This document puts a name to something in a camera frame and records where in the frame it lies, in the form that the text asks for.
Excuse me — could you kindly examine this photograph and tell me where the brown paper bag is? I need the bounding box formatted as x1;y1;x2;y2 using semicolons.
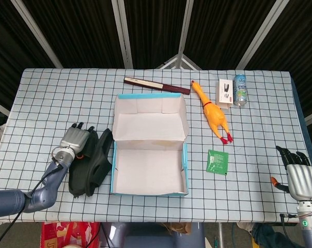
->
162;222;192;235

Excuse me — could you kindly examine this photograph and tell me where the green sachet packet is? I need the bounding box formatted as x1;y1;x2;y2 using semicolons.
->
206;149;229;176

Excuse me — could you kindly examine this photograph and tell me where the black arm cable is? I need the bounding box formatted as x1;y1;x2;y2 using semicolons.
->
279;213;299;248
6;161;64;248

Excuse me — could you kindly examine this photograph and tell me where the light blue shoe box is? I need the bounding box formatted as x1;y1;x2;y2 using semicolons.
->
110;93;190;197

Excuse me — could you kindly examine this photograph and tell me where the grey sneaker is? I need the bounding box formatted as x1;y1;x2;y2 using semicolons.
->
237;222;255;231

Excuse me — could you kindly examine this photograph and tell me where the small white carton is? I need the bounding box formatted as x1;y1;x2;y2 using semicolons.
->
215;79;234;111

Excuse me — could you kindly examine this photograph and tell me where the black pleated curtain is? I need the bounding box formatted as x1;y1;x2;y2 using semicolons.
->
0;0;312;125

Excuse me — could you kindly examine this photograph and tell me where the dark red folded fan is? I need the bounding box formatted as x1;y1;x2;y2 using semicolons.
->
123;76;192;95

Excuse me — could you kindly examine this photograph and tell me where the plastic water bottle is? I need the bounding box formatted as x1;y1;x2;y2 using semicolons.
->
233;74;248;106

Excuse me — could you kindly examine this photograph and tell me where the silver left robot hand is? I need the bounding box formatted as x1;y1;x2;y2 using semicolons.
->
59;122;96;159

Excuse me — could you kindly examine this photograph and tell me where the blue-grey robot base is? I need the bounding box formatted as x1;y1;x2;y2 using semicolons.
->
100;222;206;248

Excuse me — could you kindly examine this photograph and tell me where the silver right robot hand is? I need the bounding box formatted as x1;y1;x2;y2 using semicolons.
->
271;145;312;201

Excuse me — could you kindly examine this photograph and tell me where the red patterned bag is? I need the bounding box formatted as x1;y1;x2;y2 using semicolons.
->
41;221;101;248

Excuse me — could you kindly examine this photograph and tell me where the white metal frame brace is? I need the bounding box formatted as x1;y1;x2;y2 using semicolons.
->
155;53;203;70

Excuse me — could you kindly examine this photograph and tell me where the table with checkered tablecloth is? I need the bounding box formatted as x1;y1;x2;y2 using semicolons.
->
0;68;312;223

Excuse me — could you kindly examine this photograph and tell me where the blue jeans leg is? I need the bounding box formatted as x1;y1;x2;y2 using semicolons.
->
250;223;301;248

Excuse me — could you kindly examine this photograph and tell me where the black slipper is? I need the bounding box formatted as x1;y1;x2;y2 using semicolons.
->
69;131;100;198
87;128;113;197

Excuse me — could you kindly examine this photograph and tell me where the grey metal table leg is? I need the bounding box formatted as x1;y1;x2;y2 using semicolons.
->
217;222;224;248

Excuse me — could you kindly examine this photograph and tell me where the yellow rubber chicken toy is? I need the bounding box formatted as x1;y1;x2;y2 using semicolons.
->
191;80;234;145

